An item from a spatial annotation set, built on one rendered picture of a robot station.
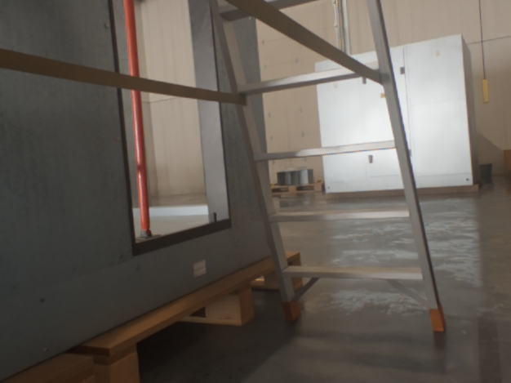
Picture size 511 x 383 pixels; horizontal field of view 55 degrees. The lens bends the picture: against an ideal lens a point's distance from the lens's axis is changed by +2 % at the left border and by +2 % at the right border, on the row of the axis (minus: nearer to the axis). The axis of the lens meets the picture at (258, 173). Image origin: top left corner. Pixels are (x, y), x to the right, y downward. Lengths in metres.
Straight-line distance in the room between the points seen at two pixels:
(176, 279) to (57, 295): 0.48
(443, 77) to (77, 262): 6.25
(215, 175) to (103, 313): 0.78
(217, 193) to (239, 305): 0.46
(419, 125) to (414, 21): 5.12
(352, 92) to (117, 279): 6.20
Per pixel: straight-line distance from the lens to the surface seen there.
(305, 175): 10.06
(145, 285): 1.61
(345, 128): 7.39
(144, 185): 1.69
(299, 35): 0.77
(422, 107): 7.15
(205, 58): 2.06
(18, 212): 1.29
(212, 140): 2.01
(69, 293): 1.40
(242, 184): 2.11
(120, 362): 1.41
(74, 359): 1.35
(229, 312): 1.92
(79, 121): 1.43
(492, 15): 11.75
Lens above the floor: 0.59
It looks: 1 degrees down
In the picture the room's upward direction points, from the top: 5 degrees counter-clockwise
